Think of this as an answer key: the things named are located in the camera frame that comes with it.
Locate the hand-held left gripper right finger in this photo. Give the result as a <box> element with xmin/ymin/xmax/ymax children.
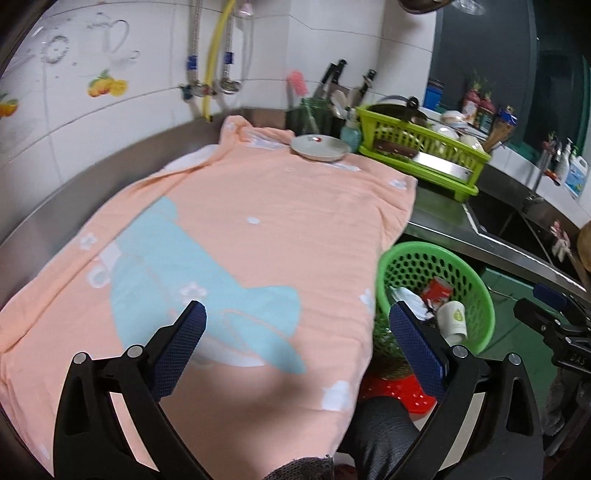
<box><xmin>389</xmin><ymin>300</ymin><xmax>546</xmax><ymax>480</ymax></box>

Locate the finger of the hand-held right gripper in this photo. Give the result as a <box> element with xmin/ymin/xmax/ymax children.
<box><xmin>515</xmin><ymin>298</ymin><xmax>568</xmax><ymax>341</ymax></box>
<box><xmin>533</xmin><ymin>283</ymin><xmax>589</xmax><ymax>319</ymax></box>

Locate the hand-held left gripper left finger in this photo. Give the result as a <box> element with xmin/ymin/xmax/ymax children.
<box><xmin>53</xmin><ymin>300</ymin><xmax>208</xmax><ymax>480</ymax></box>

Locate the white paper cup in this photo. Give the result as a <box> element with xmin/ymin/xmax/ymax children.
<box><xmin>436</xmin><ymin>300</ymin><xmax>468</xmax><ymax>344</ymax></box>

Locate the red soda can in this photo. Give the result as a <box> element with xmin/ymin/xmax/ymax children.
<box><xmin>421</xmin><ymin>277</ymin><xmax>455</xmax><ymax>305</ymax></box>

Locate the green perforated basket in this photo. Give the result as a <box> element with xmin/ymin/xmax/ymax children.
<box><xmin>372</xmin><ymin>241</ymin><xmax>496</xmax><ymax>379</ymax></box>

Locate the red plastic stool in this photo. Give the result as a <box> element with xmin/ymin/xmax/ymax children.
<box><xmin>358</xmin><ymin>374</ymin><xmax>439</xmax><ymax>416</ymax></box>

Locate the steel sink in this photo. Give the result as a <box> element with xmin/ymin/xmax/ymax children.
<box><xmin>464</xmin><ymin>194</ymin><xmax>591</xmax><ymax>287</ymax></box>

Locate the steel faucet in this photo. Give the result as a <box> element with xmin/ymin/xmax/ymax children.
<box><xmin>524</xmin><ymin>134</ymin><xmax>555</xmax><ymax>213</ymax></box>

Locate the white jug blue label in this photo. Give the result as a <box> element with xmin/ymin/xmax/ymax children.
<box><xmin>564</xmin><ymin>154</ymin><xmax>591</xmax><ymax>199</ymax></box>

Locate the person's grey sweater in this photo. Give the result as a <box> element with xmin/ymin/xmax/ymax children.
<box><xmin>263</xmin><ymin>456</ymin><xmax>335</xmax><ymax>480</ymax></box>

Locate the bundle of chopsticks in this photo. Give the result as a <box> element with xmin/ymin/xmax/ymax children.
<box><xmin>482</xmin><ymin>117</ymin><xmax>513</xmax><ymax>153</ymax></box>

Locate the green dish rack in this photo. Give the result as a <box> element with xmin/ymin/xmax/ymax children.
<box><xmin>355</xmin><ymin>105</ymin><xmax>492</xmax><ymax>204</ymax></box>

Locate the pink printed towel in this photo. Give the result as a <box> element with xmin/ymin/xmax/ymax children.
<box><xmin>0</xmin><ymin>115</ymin><xmax>419</xmax><ymax>478</ymax></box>

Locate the red sauce jar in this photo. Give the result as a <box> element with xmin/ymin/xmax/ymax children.
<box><xmin>478</xmin><ymin>90</ymin><xmax>497</xmax><ymax>132</ymax></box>
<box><xmin>462</xmin><ymin>74</ymin><xmax>483</xmax><ymax>127</ymax></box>

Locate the teal soap bottle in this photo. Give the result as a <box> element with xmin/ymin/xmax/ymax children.
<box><xmin>341</xmin><ymin>115</ymin><xmax>363</xmax><ymax>154</ymax></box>

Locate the white plate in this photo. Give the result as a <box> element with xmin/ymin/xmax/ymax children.
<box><xmin>290</xmin><ymin>134</ymin><xmax>351</xmax><ymax>162</ymax></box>

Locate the blue jar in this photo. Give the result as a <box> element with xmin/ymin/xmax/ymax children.
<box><xmin>424</xmin><ymin>79</ymin><xmax>445</xmax><ymax>112</ymax></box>

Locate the black wok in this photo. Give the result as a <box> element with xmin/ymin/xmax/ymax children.
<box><xmin>367</xmin><ymin>95</ymin><xmax>430</xmax><ymax>127</ymax></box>

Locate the dark window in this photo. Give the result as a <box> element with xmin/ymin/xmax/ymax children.
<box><xmin>431</xmin><ymin>0</ymin><xmax>591</xmax><ymax>153</ymax></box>

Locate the dark green utensil holder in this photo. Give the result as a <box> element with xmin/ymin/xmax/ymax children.
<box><xmin>286</xmin><ymin>97</ymin><xmax>345</xmax><ymax>137</ymax></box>

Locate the pink bottle brush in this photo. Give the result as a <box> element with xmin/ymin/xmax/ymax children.
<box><xmin>286</xmin><ymin>70</ymin><xmax>319</xmax><ymax>134</ymax></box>

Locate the hanging steel pot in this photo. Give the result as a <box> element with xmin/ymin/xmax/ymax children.
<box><xmin>398</xmin><ymin>0</ymin><xmax>455</xmax><ymax>14</ymax></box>

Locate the cleaver with wooden handle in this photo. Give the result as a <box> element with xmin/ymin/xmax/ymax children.
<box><xmin>375</xmin><ymin>140</ymin><xmax>474</xmax><ymax>180</ymax></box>

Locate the yellow gas hose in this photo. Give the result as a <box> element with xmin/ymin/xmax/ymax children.
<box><xmin>203</xmin><ymin>0</ymin><xmax>235</xmax><ymax>123</ymax></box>

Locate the metal flexible hose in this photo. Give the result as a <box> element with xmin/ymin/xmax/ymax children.
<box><xmin>180</xmin><ymin>0</ymin><xmax>218</xmax><ymax>100</ymax></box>
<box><xmin>219</xmin><ymin>0</ymin><xmax>243</xmax><ymax>94</ymax></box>

